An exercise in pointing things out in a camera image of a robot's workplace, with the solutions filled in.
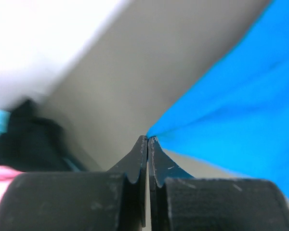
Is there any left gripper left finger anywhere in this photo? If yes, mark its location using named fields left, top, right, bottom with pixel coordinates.
left=0, top=136, right=147, bottom=231

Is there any black t shirt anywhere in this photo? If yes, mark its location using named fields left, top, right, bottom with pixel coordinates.
left=0, top=99, right=86, bottom=172

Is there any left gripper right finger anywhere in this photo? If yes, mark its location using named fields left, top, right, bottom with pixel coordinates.
left=147, top=137, right=289, bottom=231

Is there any blue t shirt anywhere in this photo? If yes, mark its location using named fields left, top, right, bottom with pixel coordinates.
left=147, top=0, right=289, bottom=198

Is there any pink t shirt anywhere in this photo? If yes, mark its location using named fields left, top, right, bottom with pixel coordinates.
left=0, top=166, right=23, bottom=181

